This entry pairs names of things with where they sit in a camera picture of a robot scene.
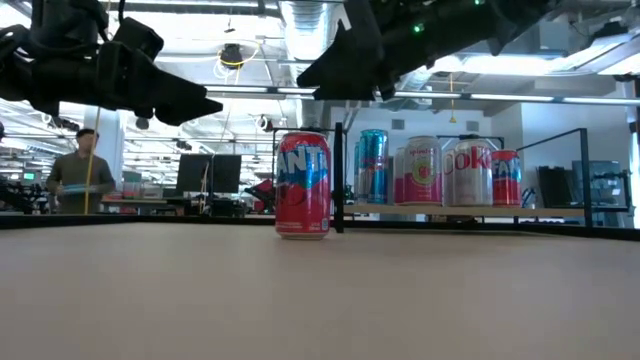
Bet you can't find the red Fanta can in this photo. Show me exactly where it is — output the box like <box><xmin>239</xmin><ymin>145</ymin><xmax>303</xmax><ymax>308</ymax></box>
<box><xmin>274</xmin><ymin>131</ymin><xmax>332</xmax><ymax>241</ymax></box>
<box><xmin>490</xmin><ymin>149</ymin><xmax>523</xmax><ymax>208</ymax></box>

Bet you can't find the black aluminium table frame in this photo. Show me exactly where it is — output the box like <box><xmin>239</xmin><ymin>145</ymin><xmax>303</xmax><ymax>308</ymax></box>
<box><xmin>0</xmin><ymin>213</ymin><xmax>640</xmax><ymax>242</ymax></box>

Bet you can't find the black background machine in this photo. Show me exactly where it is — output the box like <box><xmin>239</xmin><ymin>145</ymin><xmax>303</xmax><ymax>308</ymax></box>
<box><xmin>0</xmin><ymin>178</ymin><xmax>51</xmax><ymax>215</ymax></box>

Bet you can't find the red black machine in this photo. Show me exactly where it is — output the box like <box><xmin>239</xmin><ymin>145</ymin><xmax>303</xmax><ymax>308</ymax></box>
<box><xmin>243</xmin><ymin>178</ymin><xmax>277</xmax><ymax>214</ymax></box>

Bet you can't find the black panel stack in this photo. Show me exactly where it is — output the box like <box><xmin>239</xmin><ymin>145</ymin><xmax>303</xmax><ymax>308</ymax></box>
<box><xmin>537</xmin><ymin>165</ymin><xmax>575</xmax><ymax>208</ymax></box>

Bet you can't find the person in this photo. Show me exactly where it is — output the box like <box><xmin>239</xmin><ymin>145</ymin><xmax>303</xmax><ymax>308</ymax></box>
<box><xmin>45</xmin><ymin>128</ymin><xmax>117</xmax><ymax>215</ymax></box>

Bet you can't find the long ceiling light bar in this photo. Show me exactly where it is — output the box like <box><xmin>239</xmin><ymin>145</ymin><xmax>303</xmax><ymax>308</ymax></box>
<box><xmin>204</xmin><ymin>83</ymin><xmax>640</xmax><ymax>107</ymax></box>

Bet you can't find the silver round ceiling duct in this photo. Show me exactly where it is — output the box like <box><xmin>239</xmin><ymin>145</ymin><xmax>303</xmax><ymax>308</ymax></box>
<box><xmin>277</xmin><ymin>0</ymin><xmax>347</xmax><ymax>131</ymax></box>

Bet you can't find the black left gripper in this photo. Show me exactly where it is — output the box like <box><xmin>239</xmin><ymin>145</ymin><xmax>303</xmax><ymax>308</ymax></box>
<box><xmin>0</xmin><ymin>0</ymin><xmax>224</xmax><ymax>127</ymax></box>

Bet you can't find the black overhead camera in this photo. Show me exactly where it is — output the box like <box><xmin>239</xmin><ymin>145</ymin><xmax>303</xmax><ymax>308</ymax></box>
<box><xmin>218</xmin><ymin>42</ymin><xmax>247</xmax><ymax>71</ymax></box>

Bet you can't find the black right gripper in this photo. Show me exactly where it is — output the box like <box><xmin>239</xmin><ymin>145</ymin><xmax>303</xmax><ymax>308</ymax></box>
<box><xmin>296</xmin><ymin>0</ymin><xmax>506</xmax><ymax>102</ymax></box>

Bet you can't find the wooden shelf with black frame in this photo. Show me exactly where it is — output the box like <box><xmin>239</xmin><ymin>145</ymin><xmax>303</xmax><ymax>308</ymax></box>
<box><xmin>333</xmin><ymin>122</ymin><xmax>594</xmax><ymax>235</ymax></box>

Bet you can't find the background desk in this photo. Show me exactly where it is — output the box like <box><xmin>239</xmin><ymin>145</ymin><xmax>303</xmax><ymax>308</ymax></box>
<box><xmin>113</xmin><ymin>198</ymin><xmax>174</xmax><ymax>216</ymax></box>

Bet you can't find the black background door frame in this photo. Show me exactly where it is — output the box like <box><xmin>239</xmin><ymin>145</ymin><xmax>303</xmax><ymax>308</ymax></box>
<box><xmin>435</xmin><ymin>132</ymin><xmax>505</xmax><ymax>154</ymax></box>

